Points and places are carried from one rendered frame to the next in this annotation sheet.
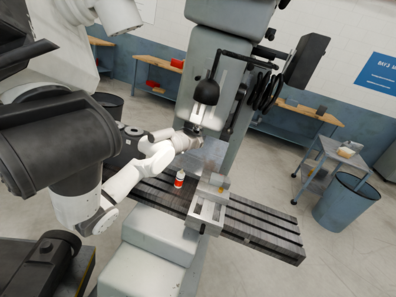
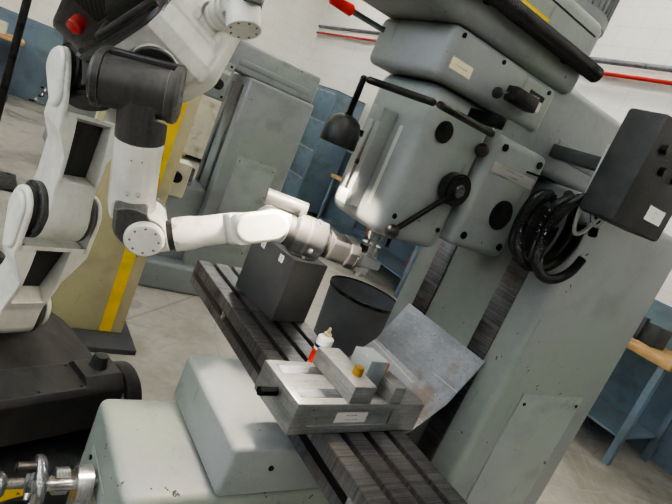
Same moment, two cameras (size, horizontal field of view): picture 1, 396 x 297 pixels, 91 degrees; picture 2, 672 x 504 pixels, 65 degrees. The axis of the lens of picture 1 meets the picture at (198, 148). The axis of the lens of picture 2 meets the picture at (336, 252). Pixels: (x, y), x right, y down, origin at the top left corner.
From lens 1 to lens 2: 80 cm
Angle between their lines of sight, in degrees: 46
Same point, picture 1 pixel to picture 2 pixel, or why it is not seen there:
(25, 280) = (50, 375)
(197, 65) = not seen: hidden behind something
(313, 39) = (631, 120)
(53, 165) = (115, 77)
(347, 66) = not seen: outside the picture
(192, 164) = not seen: hidden behind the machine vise
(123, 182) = (195, 222)
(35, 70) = (151, 29)
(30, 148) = (112, 60)
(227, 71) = (402, 126)
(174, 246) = (219, 422)
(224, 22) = (401, 58)
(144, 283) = (139, 447)
